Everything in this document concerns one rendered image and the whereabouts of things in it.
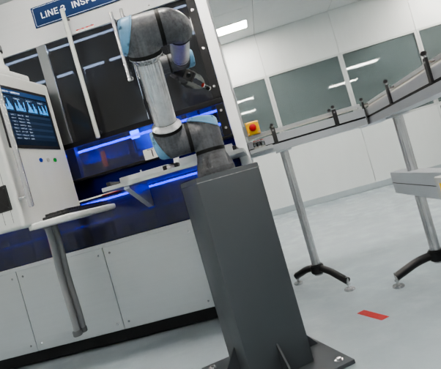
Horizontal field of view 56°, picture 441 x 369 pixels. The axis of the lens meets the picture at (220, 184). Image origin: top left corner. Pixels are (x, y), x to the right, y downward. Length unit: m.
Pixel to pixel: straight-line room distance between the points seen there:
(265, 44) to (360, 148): 2.29
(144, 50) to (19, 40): 1.48
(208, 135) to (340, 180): 5.56
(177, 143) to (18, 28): 1.52
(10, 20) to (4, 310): 1.70
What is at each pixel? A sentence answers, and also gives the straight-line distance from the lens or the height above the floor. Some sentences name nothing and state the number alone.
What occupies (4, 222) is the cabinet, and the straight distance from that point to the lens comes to 2.13.
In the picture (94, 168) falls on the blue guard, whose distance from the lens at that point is 2.51.
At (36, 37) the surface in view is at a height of 1.85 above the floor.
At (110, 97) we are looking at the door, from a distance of 2.53.
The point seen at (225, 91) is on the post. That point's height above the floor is 1.23.
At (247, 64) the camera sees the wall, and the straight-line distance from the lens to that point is 7.15.
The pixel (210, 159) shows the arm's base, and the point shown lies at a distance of 1.57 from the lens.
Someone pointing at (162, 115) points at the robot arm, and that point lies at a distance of 1.54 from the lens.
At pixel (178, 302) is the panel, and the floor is 0.16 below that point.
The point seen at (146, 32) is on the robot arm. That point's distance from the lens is 1.42.
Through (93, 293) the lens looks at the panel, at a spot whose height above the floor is 0.34.
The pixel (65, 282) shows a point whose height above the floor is 0.47.
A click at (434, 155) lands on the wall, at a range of 7.44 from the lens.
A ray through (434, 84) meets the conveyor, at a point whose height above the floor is 0.88.
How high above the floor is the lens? 0.75
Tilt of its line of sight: level
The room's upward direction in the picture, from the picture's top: 16 degrees counter-clockwise
